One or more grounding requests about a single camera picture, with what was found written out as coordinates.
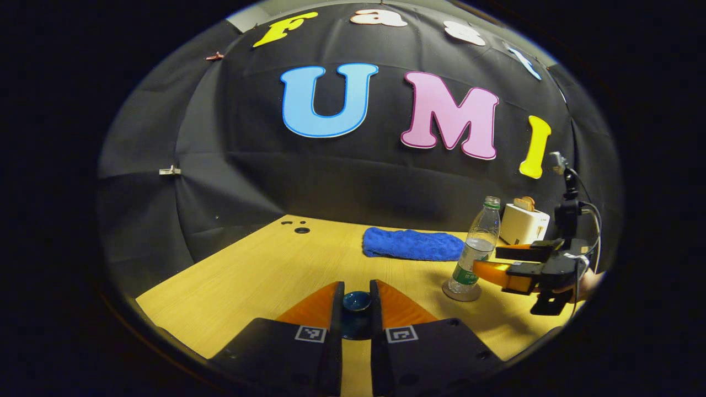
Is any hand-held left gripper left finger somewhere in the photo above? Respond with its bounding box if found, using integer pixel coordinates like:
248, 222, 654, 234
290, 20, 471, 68
212, 280, 345, 397

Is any clear plastic water bottle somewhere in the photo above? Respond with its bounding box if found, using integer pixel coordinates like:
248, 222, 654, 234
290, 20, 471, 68
448, 196, 501, 294

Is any black backdrop cloth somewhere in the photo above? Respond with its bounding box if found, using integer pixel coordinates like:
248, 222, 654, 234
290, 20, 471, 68
98, 3, 624, 298

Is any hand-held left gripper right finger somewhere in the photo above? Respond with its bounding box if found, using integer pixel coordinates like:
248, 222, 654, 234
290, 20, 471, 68
370, 278, 505, 397

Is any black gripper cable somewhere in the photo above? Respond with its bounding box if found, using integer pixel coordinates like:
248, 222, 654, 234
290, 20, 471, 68
571, 168, 603, 260

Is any white toaster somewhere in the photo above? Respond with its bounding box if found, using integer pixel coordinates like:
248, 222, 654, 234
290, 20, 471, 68
499, 203, 550, 246

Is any blue towel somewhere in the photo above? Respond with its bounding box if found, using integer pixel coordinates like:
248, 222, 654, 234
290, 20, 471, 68
362, 227, 467, 262

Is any clear round coaster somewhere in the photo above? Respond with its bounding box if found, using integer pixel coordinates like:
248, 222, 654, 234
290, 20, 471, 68
442, 278, 482, 302

